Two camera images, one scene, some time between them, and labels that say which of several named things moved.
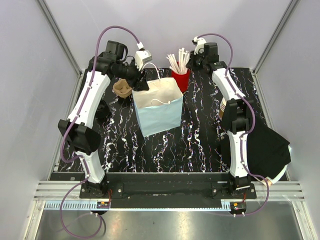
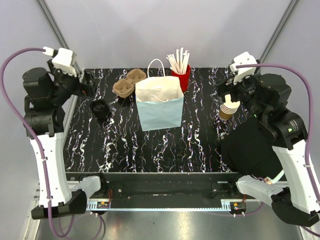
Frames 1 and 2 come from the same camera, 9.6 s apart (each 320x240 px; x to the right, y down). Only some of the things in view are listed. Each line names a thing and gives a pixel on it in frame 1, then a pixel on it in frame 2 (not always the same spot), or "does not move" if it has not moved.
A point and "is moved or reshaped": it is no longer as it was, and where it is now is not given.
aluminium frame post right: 289,11 does not move
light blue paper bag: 159,109 is moved or reshaped
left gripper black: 139,82 to 89,87
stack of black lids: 103,110 does not move
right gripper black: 190,63 to 225,88
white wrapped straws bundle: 180,65 does not move
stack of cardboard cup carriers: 121,88 does not move
